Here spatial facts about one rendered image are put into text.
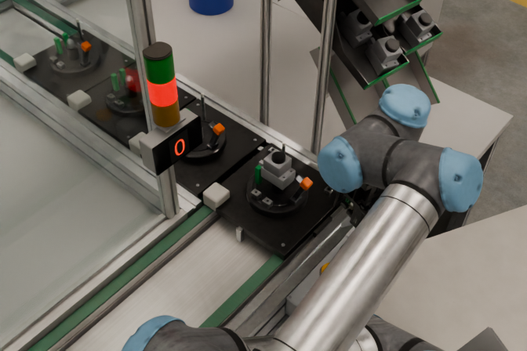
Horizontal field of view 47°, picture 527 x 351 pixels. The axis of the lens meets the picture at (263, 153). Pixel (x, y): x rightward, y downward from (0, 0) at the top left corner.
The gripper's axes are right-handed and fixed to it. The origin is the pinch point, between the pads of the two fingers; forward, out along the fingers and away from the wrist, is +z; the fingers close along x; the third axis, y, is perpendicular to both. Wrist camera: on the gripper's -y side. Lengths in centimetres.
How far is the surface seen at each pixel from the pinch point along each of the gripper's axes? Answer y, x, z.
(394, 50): -25.7, -24.6, -16.4
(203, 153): 8.8, -43.0, 14.5
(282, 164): 1.8, -23.4, 2.9
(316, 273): 6.5, -3.0, 14.0
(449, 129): -59, -22, 22
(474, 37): -220, -111, 107
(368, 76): -21.9, -26.2, -9.6
